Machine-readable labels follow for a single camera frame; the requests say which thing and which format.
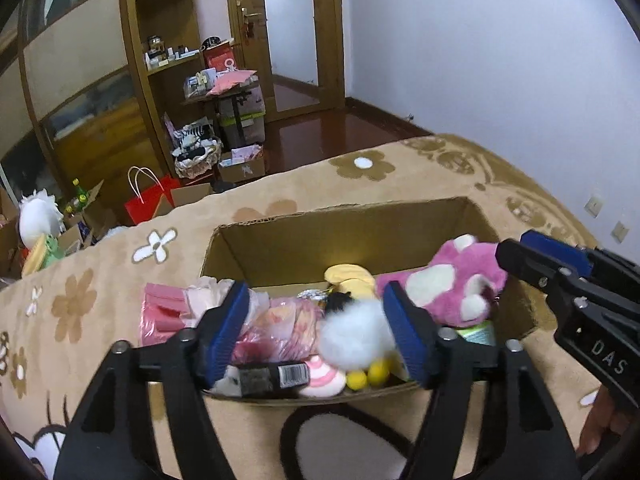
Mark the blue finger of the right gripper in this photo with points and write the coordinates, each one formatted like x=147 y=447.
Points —
x=574 y=257

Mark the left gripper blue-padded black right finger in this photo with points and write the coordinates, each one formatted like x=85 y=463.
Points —
x=522 y=435

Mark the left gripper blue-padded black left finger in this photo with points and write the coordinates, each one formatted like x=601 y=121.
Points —
x=111 y=434

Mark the green tissue pack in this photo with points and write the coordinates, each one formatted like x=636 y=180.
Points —
x=483 y=333

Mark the pink bear plush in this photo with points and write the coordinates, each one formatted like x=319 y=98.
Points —
x=459 y=285

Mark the black face mask packet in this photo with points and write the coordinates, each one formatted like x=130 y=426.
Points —
x=258 y=381

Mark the pink swirl roll plush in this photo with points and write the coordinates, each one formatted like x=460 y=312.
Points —
x=325 y=381

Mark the white fluffy duck plush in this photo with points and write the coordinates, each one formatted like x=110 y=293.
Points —
x=355 y=337

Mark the cardboard box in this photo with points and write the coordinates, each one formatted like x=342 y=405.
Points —
x=289 y=254
x=11 y=250

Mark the yellow dog plush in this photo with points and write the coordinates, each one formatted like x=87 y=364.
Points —
x=351 y=279

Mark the pink plastic bag roll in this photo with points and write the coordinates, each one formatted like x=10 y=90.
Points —
x=287 y=331

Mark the person's hand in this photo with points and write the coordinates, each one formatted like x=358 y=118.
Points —
x=603 y=416

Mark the pink floral cloth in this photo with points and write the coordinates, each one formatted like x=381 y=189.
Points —
x=168 y=309

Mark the beige flower blanket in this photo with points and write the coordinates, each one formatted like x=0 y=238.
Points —
x=57 y=324

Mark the red paper gift bag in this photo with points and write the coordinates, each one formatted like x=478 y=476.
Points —
x=143 y=205

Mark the open cardboard box on floor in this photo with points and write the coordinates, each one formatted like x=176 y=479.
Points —
x=11 y=250

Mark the green bottle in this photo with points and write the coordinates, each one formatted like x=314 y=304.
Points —
x=79 y=201

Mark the white round plush head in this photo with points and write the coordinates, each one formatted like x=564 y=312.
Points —
x=39 y=215

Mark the basket of toys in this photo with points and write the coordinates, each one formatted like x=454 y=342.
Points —
x=197 y=149

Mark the small black table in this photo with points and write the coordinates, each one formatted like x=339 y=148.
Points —
x=238 y=115

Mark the pink paper on table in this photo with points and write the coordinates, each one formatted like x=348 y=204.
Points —
x=225 y=82

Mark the red box on shelf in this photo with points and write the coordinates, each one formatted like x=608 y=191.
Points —
x=220 y=57

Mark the wooden wardrobe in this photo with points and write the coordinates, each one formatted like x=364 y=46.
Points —
x=84 y=84

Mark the wooden door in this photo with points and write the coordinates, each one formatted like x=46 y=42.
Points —
x=296 y=48

